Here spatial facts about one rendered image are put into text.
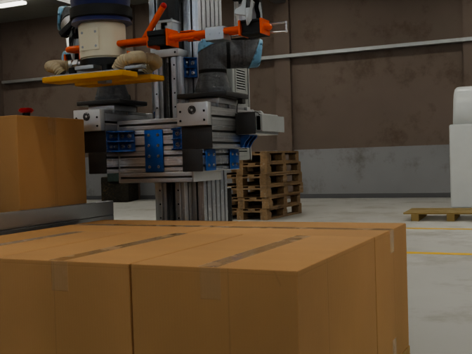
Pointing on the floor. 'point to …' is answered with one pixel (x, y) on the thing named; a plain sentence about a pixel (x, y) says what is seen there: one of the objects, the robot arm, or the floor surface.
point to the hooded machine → (461, 149)
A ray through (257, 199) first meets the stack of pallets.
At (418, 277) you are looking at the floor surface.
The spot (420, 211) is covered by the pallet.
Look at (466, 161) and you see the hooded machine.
